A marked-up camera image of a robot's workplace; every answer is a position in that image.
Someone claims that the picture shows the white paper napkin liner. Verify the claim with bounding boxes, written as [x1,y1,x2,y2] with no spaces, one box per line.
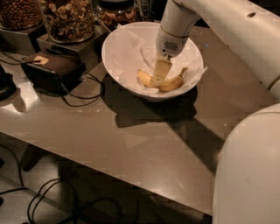
[110,24,208,95]

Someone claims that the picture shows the glass jar of mixed nuts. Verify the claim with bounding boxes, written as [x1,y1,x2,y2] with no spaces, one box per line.
[38,0,95,44]

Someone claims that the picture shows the black floor cables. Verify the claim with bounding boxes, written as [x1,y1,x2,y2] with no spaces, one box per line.
[0,143,123,224]

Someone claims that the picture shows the glass jar of cashews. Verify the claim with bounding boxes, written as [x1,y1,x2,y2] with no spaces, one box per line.
[96,0,138,30]

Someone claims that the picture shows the dark metal stand left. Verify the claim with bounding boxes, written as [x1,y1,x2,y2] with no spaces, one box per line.
[0,24,46,55]

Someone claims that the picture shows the white bowl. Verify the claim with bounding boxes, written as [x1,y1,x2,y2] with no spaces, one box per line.
[101,22,205,102]

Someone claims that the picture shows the dark metal stand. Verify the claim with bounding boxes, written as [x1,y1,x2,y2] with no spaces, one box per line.
[37,25,108,71]
[0,24,46,55]

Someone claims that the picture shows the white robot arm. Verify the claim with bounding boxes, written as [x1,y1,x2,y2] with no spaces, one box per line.
[156,0,280,224]

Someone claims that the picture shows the black round device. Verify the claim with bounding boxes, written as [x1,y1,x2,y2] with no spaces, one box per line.
[0,65,17,101]

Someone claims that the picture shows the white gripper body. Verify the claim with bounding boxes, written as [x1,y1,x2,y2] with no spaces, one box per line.
[156,28,187,58]

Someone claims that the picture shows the yellow banana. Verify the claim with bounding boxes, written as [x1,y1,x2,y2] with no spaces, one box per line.
[137,67,187,92]

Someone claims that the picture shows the dark metal stand middle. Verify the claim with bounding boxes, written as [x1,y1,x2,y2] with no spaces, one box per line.
[37,25,108,71]

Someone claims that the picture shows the glass jar of almonds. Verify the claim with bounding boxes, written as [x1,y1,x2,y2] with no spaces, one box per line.
[0,0,42,31]

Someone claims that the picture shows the black box with tag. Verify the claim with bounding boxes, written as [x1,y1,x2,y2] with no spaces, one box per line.
[21,50,86,95]

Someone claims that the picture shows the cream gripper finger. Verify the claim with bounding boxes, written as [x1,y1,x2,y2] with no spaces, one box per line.
[151,58,172,87]

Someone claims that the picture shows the black cable on table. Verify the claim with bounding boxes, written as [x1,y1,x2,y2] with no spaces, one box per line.
[0,47,106,108]

